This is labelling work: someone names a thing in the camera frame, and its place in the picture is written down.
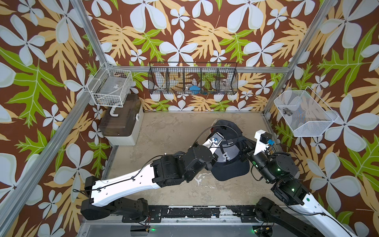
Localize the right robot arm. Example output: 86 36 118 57
247 130 355 237

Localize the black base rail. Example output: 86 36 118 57
147 204 258 223

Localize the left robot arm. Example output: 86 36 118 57
81 132 224 223

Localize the white box with brown lid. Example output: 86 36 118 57
99 94 144 146

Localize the black wire wall basket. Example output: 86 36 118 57
148 62 239 95

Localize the white wire wall basket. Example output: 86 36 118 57
86 64 133 108

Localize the black baseball cap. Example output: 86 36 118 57
210 119 250 181

